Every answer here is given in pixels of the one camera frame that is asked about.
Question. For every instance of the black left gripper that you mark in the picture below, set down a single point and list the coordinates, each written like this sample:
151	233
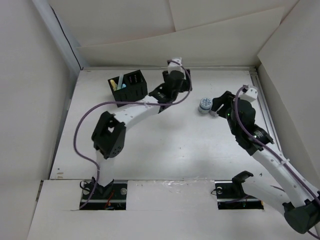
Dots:
185	83

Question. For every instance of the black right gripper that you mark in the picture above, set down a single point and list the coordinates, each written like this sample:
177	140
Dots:
227	98

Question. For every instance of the blue patterned tape roll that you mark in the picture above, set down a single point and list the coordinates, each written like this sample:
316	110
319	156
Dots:
205	105

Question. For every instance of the pale green highlighter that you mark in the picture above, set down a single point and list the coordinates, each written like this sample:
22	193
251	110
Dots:
120	81

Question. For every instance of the yellow highlighter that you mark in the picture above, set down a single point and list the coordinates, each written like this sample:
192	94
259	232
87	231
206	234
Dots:
113	84

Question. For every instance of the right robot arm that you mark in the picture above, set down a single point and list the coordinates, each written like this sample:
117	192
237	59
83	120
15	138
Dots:
295	198

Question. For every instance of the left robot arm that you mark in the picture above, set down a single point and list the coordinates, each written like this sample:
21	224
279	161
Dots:
109	134

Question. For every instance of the black slotted organizer box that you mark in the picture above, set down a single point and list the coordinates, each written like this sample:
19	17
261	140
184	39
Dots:
136	87

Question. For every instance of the white foam board backdrop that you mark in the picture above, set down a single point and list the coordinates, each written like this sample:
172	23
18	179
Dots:
232	42

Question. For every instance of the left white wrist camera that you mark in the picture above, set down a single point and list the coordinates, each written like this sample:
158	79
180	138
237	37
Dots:
175	64

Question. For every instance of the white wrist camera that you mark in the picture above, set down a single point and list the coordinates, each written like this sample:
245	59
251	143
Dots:
175	64
249	93

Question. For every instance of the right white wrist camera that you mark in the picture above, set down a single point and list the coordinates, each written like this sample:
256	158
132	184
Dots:
249	93

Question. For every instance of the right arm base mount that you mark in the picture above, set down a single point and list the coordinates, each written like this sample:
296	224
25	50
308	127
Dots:
228	198

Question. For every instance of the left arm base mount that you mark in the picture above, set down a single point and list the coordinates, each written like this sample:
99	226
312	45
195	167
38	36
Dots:
113	197

